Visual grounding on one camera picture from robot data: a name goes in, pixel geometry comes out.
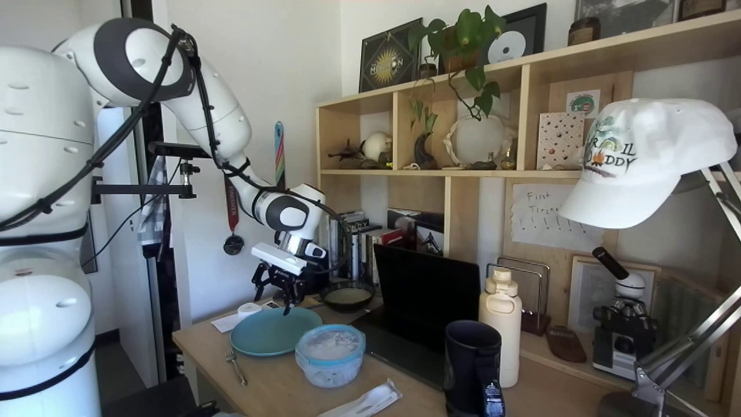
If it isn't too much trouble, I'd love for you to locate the white printed cap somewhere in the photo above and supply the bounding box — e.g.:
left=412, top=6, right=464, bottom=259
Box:
left=559, top=97, right=738, bottom=231

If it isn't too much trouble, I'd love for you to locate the framed white disc picture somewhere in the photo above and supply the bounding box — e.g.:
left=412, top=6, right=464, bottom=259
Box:
left=484, top=1, right=548, bottom=67

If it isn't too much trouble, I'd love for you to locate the wooden shelf unit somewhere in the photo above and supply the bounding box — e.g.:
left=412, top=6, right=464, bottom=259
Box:
left=312, top=6, right=741, bottom=388

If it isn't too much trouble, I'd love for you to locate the small green print card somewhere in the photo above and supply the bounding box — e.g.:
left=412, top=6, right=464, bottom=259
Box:
left=566, top=88, right=602, bottom=122

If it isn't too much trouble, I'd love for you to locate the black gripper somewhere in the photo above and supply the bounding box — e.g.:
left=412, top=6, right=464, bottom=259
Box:
left=250, top=259, right=332, bottom=318

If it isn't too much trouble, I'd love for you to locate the dark bowl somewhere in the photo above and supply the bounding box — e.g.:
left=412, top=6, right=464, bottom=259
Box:
left=319, top=279, right=377, bottom=313

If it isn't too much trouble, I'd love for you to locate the white round shell ornament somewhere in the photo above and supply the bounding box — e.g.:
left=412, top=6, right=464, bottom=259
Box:
left=360, top=131, right=393, bottom=165

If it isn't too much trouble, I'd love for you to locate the medal on red ribbon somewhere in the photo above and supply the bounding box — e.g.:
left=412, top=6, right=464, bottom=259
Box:
left=222, top=173, right=246, bottom=257

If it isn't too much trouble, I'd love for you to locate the black insulated mug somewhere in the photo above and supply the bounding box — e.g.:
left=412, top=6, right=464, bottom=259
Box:
left=442, top=320, right=508, bottom=417

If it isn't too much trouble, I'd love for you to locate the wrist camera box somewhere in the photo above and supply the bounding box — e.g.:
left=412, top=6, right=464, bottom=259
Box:
left=249, top=240, right=312, bottom=278

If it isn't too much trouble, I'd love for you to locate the brown leather case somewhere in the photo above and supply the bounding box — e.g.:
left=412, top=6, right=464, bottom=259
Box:
left=544, top=325, right=588, bottom=365

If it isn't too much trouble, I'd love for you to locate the teal plate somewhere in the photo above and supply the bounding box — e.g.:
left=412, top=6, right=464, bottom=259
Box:
left=230, top=306, right=325, bottom=358

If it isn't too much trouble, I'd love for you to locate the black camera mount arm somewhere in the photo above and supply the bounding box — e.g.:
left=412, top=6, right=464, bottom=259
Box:
left=91, top=138, right=213, bottom=203

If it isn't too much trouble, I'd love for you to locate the dotted white card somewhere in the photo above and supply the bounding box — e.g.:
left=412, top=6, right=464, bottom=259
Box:
left=534, top=110, right=588, bottom=172

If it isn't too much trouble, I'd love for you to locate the silver desk lamp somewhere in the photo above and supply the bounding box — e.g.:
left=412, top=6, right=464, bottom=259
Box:
left=598, top=159, right=741, bottom=417

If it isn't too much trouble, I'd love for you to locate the white round vase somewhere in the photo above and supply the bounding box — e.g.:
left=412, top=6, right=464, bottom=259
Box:
left=445, top=113, right=517, bottom=172

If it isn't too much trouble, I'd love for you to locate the cream water bottle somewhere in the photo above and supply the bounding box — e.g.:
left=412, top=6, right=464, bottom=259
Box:
left=477, top=263, right=526, bottom=388

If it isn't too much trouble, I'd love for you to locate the speckled paper sheet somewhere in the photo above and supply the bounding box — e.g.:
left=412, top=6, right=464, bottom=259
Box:
left=508, top=180, right=610, bottom=252

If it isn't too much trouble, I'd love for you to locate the green potted plant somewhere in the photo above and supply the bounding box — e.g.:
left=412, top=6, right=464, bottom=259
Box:
left=405, top=4, right=508, bottom=122

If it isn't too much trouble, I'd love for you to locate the small plant dark vase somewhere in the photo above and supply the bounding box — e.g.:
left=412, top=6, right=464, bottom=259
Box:
left=408, top=99, right=445, bottom=172

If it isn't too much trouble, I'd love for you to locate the dark framed picture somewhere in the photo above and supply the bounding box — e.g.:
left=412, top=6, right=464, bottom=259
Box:
left=356, top=16, right=426, bottom=95

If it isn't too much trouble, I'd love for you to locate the black white microscope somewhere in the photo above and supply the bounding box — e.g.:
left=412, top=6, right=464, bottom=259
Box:
left=588, top=246, right=657, bottom=380

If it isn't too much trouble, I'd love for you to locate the white plastic spoon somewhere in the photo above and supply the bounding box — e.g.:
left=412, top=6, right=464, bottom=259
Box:
left=318, top=378, right=405, bottom=417

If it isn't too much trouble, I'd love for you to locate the clear glass frame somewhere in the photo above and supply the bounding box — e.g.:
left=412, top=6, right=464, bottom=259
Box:
left=484, top=255, right=554, bottom=335

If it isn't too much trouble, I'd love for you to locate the row of books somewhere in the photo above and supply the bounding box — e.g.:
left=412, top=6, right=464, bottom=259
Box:
left=327, top=205, right=448, bottom=284

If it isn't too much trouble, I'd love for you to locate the black laptop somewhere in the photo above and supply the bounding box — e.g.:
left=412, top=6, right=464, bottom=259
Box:
left=354, top=240, right=482, bottom=388

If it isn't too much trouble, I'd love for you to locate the white paper napkin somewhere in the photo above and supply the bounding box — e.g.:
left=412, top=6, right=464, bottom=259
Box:
left=209, top=301, right=268, bottom=335

